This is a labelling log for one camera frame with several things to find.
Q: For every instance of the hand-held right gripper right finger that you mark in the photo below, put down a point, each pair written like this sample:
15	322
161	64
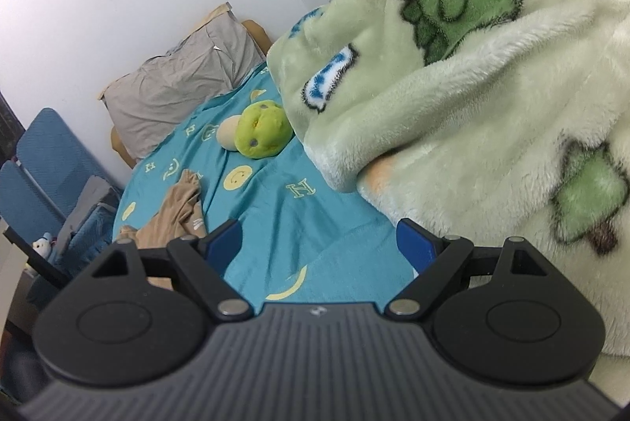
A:
412	244

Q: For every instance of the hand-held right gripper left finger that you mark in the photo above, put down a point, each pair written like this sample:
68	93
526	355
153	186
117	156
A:
224	243

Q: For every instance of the tan garment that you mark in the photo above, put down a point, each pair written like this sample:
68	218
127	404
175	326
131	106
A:
170	217

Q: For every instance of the teal printed bedsheet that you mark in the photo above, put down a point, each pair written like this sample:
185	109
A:
300	214

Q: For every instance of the beige plush ball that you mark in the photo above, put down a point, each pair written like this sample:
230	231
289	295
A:
227	133

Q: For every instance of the green plush toy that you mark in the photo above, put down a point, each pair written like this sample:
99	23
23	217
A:
260	128

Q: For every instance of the blue denim jeans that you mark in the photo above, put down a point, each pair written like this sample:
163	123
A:
86	239

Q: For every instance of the green dinosaur print fleece blanket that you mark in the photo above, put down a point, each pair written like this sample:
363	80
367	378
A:
467	106

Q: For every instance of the grey pillow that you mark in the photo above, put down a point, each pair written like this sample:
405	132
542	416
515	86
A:
182	81

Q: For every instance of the small white plush toy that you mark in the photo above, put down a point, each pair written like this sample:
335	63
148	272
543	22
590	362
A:
43	248

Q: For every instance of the blue padded chair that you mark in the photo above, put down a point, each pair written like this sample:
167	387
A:
24	199
54	150

